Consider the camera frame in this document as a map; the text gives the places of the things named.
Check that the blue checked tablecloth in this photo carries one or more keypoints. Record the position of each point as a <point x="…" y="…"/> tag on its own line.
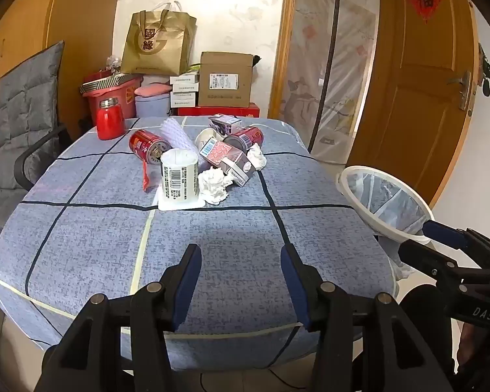
<point x="228" y="232"/>

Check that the cream paper cup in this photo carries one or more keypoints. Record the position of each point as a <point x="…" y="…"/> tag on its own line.
<point x="206" y="135"/>

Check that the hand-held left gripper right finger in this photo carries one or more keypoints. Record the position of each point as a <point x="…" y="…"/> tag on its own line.
<point x="294" y="286"/>

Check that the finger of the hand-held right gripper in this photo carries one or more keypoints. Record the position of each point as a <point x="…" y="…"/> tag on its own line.
<point x="440" y="230"/>
<point x="416" y="255"/>

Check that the pink patterned carton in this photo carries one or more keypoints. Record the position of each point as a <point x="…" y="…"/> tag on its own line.
<point x="216" y="153"/>

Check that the wooden door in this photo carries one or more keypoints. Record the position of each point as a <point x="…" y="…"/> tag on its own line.
<point x="412" y="90"/>

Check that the small white box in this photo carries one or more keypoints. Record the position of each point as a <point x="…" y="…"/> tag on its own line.
<point x="185" y="88"/>
<point x="183" y="99"/>
<point x="185" y="79"/>

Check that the striped gift box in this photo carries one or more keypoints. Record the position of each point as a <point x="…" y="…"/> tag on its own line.
<point x="106" y="83"/>

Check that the white tissue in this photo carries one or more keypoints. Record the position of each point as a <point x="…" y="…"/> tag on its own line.
<point x="214" y="186"/>
<point x="256" y="158"/>

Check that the light purple bucket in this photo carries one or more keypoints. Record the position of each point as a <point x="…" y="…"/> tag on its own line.
<point x="153" y="106"/>

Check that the wooden door frame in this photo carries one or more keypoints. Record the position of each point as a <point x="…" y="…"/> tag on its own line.
<point x="283" y="49"/>

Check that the wooden wardrobe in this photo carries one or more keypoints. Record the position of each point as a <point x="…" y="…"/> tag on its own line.
<point x="85" y="28"/>

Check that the bunch of keys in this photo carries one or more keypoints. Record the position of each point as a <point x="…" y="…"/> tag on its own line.
<point x="486" y="71"/>

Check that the grey white carton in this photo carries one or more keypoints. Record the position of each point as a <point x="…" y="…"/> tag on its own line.
<point x="236" y="169"/>

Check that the gold gift bag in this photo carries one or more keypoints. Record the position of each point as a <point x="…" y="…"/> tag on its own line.
<point x="159" y="45"/>

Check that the brown cardboard box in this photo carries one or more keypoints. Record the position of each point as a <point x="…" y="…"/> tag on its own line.
<point x="224" y="90"/>

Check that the red flat box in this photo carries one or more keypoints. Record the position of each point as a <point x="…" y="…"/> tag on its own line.
<point x="228" y="111"/>

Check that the red drink can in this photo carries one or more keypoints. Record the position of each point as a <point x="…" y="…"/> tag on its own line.
<point x="249" y="135"/>
<point x="145" y="143"/>

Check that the purple drink carton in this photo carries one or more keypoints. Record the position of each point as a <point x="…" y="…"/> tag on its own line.
<point x="224" y="124"/>

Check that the black office chair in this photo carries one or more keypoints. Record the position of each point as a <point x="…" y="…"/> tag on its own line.
<point x="36" y="151"/>

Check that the white foam net sleeve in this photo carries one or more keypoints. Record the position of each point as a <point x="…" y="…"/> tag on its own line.
<point x="177" y="132"/>

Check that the clear plastic wrapping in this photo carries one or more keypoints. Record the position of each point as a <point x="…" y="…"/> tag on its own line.
<point x="114" y="63"/>

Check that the clear plastic bin liner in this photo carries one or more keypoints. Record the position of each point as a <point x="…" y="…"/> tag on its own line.
<point x="385" y="200"/>

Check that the red thermos jar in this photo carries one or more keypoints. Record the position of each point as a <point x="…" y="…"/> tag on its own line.
<point x="110" y="124"/>

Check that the white plastic trash bin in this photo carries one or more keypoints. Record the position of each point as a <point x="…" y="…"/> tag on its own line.
<point x="391" y="232"/>

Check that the white plastic bag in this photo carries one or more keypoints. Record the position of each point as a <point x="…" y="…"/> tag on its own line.
<point x="175" y="7"/>

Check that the printed screen door curtain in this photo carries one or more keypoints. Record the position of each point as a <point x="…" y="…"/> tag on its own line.
<point x="338" y="90"/>

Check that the red plastic basket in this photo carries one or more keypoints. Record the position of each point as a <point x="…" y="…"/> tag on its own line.
<point x="128" y="94"/>

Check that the white barcode label cup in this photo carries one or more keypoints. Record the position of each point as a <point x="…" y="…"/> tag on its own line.
<point x="179" y="179"/>

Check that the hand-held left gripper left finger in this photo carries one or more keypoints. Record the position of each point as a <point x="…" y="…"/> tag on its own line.
<point x="187" y="286"/>

